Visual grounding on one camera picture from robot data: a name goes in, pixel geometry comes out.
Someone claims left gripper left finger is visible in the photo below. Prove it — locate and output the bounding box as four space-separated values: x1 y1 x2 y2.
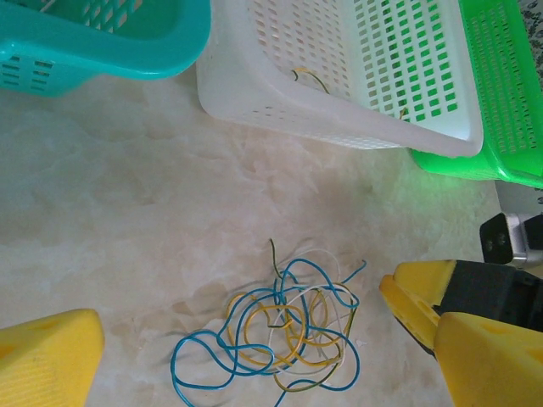
0 308 106 407

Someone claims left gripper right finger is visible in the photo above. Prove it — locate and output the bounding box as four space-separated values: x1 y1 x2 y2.
433 311 543 407

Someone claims thin yellow cable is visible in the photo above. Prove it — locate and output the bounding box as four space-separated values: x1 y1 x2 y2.
226 291 311 370
271 287 355 393

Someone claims thin blue cable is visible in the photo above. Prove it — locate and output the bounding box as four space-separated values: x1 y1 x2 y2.
171 287 298 407
273 257 368 393

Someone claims green yellow striped cable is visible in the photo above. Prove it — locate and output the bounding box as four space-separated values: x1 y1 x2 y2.
290 67 409 121
269 238 360 393

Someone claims green plastic basket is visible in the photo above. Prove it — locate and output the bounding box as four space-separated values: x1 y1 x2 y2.
410 0 543 190

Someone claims white plastic basket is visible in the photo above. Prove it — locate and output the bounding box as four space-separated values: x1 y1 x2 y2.
195 0 484 159

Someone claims teal plastic basket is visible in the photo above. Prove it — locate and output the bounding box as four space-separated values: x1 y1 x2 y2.
0 0 212 98

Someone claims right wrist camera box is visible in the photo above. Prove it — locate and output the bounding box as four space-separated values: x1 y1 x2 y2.
479 211 543 271

